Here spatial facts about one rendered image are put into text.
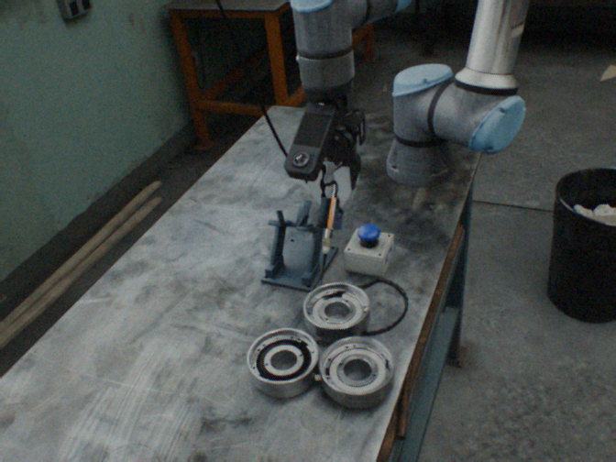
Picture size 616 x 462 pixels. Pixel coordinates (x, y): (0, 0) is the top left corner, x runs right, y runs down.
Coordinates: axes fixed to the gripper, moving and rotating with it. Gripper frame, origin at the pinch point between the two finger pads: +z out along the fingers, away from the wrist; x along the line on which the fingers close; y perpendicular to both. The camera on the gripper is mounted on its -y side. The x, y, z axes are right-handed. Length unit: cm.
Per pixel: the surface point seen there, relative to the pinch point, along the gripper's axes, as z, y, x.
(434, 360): 73, 36, -10
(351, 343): 13.5, -14.6, -7.8
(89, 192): 79, 89, 160
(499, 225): 97, 137, -13
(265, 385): 13.4, -25.9, 0.9
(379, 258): 12.2, 4.0, -6.1
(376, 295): 16.6, -0.6, -6.9
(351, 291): 13.6, -4.0, -3.9
